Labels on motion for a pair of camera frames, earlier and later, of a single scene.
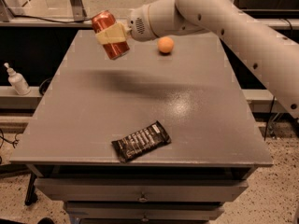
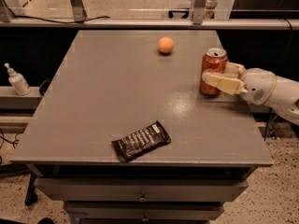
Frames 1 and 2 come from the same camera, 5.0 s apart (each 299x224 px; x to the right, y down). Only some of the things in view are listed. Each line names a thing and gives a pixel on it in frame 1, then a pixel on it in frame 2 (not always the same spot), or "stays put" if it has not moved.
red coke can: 103,20 -> 214,59
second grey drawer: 144,211 stays put
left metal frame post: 76,0 stays put
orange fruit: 165,45 stays put
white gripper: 138,24 -> 258,85
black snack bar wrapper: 141,142 stays put
